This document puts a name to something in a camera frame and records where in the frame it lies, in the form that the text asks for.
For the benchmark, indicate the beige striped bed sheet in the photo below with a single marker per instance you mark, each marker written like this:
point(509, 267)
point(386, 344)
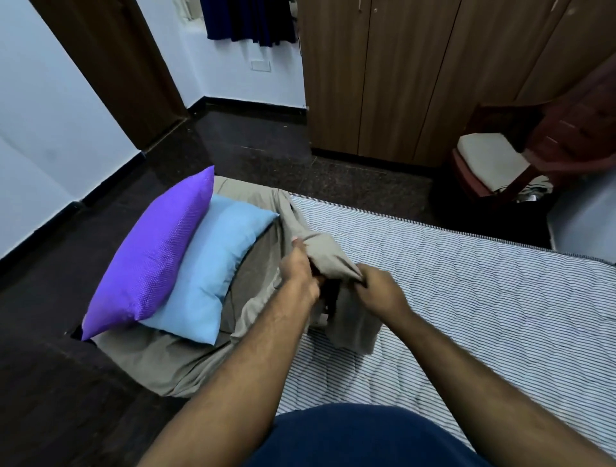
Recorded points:
point(491, 159)

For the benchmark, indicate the white striped mattress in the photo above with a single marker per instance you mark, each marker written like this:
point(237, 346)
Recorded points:
point(481, 298)

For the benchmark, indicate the dark blue curtain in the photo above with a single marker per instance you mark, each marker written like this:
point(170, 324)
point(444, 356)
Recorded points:
point(250, 19)

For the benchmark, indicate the person's right forearm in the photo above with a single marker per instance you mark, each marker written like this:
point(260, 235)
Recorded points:
point(481, 394)

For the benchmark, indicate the white window grille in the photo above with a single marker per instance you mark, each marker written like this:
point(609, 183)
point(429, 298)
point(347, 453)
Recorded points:
point(187, 8)

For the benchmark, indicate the plain taupe bed sheet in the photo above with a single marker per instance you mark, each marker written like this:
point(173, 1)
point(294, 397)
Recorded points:
point(159, 361)

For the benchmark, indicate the white wall switch plate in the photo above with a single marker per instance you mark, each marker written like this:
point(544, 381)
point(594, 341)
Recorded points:
point(260, 65)

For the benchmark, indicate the maroon plastic chair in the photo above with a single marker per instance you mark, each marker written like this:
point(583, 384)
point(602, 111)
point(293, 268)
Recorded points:
point(577, 130)

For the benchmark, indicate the person's left hand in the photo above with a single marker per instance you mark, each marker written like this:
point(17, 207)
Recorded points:
point(298, 274)

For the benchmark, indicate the light blue pillow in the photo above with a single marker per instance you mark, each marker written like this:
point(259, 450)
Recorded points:
point(212, 269)

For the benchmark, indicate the person's navy blue shirt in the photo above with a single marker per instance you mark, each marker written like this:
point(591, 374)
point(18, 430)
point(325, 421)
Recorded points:
point(361, 438)

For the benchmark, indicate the purple dotted pillow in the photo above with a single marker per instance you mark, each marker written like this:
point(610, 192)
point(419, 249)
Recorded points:
point(149, 255)

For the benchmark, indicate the person's left forearm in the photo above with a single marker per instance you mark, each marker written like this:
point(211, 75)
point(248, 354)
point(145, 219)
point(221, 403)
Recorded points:
point(231, 394)

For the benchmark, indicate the brown wooden wardrobe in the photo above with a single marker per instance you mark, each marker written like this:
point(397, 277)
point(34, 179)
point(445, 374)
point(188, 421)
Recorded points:
point(394, 72)

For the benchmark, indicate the person's right hand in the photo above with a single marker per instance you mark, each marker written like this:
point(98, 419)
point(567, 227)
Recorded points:
point(385, 293)

